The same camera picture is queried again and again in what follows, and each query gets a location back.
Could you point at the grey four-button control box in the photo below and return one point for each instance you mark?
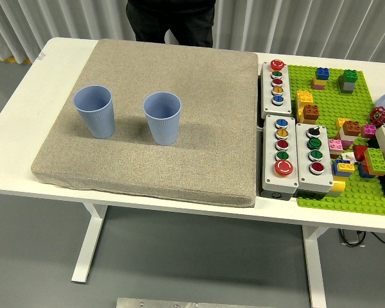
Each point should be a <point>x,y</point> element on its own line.
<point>308,181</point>

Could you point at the blue and yellow brick stack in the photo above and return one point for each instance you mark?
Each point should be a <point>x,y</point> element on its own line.
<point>340,168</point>

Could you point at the green brick baseplate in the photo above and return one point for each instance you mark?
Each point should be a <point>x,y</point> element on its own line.
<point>330,102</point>

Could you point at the clear yellow toy brick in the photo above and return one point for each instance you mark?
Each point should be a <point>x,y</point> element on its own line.
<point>338,186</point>

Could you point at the red toy brick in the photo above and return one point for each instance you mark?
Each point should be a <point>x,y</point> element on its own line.
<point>359,152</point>

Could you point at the blue toy brick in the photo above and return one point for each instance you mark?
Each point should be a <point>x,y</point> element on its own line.
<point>322,74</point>

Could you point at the white and pink brick stack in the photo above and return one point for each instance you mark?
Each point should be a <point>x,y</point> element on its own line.
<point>346,139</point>

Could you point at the brown toy brick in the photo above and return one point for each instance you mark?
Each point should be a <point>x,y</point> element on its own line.
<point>311,114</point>
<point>351,128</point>

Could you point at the person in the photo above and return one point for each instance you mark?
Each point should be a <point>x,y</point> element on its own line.
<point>179,22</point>

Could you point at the green toy brick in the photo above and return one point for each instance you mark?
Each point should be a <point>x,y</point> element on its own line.
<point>350,77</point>

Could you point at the grey-brown mat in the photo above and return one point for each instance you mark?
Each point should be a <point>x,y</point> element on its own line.
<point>179,160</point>

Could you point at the blue ribbed cup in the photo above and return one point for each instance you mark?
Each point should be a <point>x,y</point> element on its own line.
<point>96,122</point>
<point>162,128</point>

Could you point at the white table leg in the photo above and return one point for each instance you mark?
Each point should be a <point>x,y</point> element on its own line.
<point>316,272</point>
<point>88,244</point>

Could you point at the white curtain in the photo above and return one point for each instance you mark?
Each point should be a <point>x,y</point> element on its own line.
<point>51,19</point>

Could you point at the grey toy brick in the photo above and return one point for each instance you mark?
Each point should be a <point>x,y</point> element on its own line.
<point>348,87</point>

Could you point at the magenta toy brick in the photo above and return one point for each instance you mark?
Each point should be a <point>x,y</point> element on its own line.
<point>368,131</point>

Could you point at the grey five-button control box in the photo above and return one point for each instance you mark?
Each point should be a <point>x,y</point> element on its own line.
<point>285,109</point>
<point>269,179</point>

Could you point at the large yellow toy brick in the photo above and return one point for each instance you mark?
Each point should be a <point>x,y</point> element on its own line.
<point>304,99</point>

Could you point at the green topped brick stack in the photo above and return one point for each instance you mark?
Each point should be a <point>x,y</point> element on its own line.
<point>375,160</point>

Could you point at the pink toy brick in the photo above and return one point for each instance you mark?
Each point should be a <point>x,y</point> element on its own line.
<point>335,146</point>
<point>317,86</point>

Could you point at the yellow floor tape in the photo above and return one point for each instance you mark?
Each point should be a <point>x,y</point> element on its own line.
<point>6,59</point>

